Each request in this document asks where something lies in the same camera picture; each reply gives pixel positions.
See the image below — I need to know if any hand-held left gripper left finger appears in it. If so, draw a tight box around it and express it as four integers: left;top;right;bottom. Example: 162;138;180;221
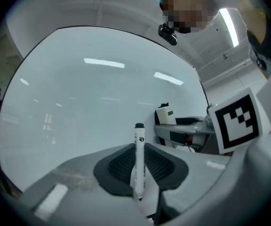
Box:
13;143;155;226

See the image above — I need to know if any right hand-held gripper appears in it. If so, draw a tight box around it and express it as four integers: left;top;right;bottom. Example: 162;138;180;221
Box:
154;87;271;155

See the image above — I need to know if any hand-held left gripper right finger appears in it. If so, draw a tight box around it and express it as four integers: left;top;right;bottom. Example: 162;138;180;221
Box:
144;130;271;226

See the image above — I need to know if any white whiteboard eraser black felt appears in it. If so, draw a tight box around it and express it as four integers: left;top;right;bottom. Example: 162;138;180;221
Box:
154;103;177;127

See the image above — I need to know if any large white whiteboard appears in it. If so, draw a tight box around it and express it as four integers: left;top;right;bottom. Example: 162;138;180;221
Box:
0;26;210;193

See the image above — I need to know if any long ceiling light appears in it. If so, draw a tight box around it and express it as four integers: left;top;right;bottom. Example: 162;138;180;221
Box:
219;8;239;48

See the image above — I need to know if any person's face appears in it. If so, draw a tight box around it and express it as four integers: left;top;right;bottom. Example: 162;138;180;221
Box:
161;0;217;34

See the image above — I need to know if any black head-mounted camera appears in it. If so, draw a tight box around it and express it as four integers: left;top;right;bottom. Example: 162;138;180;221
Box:
158;22;178;46

